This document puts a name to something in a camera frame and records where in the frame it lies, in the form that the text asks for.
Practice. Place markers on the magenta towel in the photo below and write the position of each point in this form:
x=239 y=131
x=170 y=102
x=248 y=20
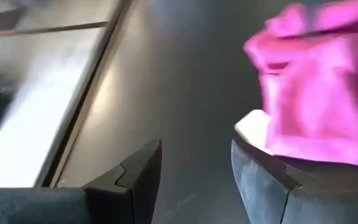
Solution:
x=315 y=87

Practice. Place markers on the black aluminium table frame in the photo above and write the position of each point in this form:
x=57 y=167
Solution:
x=73 y=124

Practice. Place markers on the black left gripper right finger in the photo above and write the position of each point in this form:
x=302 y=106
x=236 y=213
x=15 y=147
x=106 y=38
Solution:
x=284 y=199

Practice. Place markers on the pale towel label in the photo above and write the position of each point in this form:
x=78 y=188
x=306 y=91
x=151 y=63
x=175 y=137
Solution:
x=253 y=129

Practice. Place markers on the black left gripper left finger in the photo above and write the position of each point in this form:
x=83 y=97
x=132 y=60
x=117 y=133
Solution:
x=135 y=193

